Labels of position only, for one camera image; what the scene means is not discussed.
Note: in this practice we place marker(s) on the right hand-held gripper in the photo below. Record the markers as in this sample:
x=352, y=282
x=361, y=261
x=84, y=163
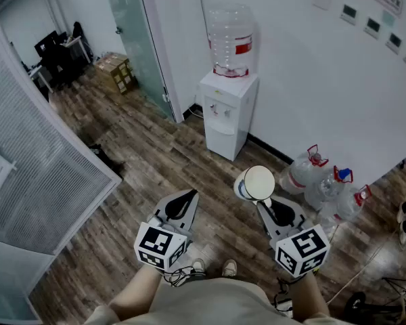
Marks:
x=302, y=252

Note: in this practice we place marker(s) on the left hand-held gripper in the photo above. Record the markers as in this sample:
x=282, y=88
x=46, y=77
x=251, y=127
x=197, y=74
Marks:
x=155, y=244

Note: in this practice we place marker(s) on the white cup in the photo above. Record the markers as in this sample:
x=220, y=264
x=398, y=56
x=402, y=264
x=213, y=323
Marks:
x=257, y=181

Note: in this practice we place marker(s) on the white water dispenser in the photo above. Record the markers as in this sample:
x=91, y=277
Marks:
x=223, y=141

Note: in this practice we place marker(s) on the person's left forearm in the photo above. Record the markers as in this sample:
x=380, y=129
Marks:
x=135, y=293

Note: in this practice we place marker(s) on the person's right forearm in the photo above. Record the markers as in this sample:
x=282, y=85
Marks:
x=309, y=296

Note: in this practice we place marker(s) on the clear large water jug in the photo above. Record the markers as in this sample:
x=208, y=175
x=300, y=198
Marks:
x=230, y=36

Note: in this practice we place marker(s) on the empty bottle with blue cap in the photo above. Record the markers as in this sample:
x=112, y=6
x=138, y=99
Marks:
x=325, y=190

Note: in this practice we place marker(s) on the person's left shoe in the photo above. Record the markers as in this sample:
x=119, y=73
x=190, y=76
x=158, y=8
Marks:
x=198, y=266

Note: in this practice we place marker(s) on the person's shoe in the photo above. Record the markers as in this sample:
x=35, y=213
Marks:
x=229, y=268
x=198, y=266

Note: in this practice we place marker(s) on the person's right shoe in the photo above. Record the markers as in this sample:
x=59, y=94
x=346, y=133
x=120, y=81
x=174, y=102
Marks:
x=229, y=268

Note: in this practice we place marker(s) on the black trash bin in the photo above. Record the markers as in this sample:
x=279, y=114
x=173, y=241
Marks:
x=105, y=161

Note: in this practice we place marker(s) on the person's beige shirt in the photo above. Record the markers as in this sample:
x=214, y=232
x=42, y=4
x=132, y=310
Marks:
x=209, y=303

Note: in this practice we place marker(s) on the black tripod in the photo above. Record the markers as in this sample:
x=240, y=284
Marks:
x=355, y=303

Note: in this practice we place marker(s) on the dark cardboard box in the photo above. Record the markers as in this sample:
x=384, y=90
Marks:
x=122, y=78

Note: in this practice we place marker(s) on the light cardboard box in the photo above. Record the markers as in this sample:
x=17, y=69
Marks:
x=110, y=61

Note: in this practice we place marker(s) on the frosted glass door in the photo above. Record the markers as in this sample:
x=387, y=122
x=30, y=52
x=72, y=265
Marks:
x=135, y=46

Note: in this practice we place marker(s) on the black office chair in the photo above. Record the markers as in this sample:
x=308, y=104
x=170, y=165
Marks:
x=59, y=64

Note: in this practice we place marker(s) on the small white desk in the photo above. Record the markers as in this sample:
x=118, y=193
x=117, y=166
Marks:
x=40, y=74

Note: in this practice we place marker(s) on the black monitor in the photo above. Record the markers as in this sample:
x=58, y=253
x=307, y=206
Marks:
x=45, y=42

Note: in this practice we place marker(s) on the glass partition with white frame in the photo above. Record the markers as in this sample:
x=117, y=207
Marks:
x=37, y=181

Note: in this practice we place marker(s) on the white wall switch plate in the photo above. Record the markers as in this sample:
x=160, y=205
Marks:
x=321, y=1

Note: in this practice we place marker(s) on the pale green wall panel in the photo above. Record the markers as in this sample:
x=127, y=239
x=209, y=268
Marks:
x=389, y=18

